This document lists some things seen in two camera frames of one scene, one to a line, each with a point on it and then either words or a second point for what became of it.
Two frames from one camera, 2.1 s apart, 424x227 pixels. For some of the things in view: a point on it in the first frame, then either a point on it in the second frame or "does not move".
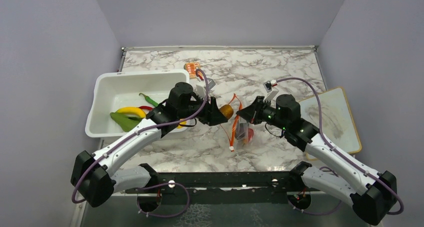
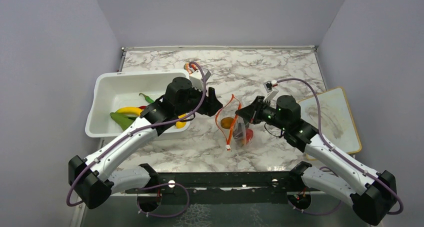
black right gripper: [258, 104] does not move
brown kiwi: [227, 110] → [226, 122]
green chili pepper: [147, 98] does not move
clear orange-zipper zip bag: [242, 133] does not move
